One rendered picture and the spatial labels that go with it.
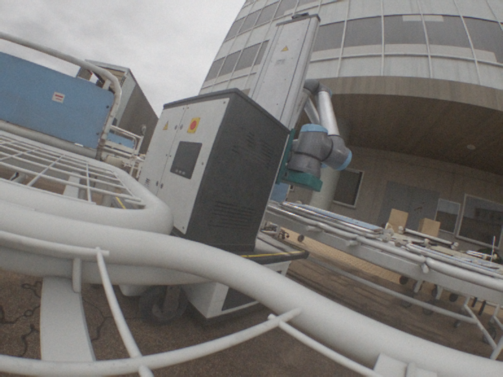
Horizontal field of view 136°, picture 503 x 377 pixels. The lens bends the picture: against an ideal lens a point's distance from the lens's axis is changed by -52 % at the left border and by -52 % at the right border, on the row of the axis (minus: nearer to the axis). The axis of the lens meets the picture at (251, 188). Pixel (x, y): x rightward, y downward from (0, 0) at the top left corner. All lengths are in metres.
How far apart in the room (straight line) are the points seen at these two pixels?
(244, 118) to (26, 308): 0.96
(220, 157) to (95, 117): 0.43
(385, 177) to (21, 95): 7.82
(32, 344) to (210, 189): 0.72
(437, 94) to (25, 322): 5.36
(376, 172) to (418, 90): 3.84
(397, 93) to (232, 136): 4.41
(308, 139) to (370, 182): 6.67
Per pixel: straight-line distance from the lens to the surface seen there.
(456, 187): 7.68
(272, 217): 1.45
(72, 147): 0.74
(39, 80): 0.79
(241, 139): 0.68
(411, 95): 4.81
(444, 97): 4.82
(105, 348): 0.72
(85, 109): 0.75
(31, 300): 0.87
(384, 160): 7.82
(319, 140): 1.10
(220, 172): 0.64
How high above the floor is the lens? 0.55
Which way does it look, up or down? 1 degrees up
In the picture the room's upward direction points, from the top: 18 degrees clockwise
